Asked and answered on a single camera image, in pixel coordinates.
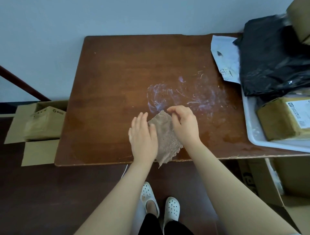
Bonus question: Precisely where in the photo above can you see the white plastic tray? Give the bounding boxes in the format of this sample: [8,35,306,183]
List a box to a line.
[241,85,310,153]

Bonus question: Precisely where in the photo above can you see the open cardboard box with flaps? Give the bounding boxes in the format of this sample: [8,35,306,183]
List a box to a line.
[4,100,68,167]

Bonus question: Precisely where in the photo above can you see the black plastic bag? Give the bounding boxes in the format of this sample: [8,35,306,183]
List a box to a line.
[233,15,310,97]

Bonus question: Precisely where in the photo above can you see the large cardboard box black print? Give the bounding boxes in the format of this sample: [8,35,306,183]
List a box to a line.
[237,157,310,234]

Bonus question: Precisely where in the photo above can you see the person's right forearm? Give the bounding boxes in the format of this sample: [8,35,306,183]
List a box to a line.
[183,140,301,235]

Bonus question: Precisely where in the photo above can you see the person's left hand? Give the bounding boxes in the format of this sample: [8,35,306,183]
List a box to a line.
[128,112,159,163]

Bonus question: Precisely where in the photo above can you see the dark red handrail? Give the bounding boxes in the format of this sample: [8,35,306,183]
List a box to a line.
[0,65,51,102]

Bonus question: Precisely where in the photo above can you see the person's left forearm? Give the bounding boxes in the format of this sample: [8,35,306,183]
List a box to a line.
[74,158,156,235]

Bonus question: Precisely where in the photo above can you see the person's right hand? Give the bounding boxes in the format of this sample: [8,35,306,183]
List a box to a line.
[167,105,202,147]

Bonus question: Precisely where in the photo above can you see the white left clog shoe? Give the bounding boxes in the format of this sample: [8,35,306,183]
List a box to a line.
[140,182,160,218]

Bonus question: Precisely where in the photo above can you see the brown taped parcel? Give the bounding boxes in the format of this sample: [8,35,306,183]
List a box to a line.
[256,96,310,141]

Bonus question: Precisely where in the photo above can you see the plain cardboard box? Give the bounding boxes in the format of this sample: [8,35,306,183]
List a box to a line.
[286,0,310,45]

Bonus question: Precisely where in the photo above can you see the brown cleaning cloth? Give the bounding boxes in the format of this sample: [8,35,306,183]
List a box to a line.
[148,110,184,169]

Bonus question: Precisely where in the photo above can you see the white right clog shoe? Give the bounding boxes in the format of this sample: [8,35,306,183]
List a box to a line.
[163,197,181,228]

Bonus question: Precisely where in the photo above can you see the black trousers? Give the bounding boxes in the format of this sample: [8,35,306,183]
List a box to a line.
[138,213,194,235]

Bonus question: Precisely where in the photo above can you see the white clog shoe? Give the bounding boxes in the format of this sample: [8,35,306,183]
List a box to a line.
[140,182,160,218]
[163,197,181,228]

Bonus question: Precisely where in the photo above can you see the grey plastic mailer bag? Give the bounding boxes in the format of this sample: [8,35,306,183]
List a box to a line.
[210,35,241,84]

